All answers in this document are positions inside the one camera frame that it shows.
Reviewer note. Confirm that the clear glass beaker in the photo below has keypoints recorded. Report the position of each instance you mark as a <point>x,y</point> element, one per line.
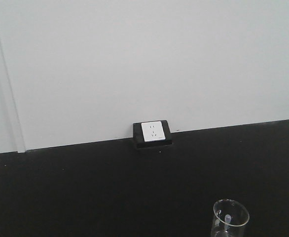
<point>230,219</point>

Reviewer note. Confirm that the black socket mounting box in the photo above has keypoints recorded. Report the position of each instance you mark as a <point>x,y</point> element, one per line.
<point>139,140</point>

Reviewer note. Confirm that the white wall power socket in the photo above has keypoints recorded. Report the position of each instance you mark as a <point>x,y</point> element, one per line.
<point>153,131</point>

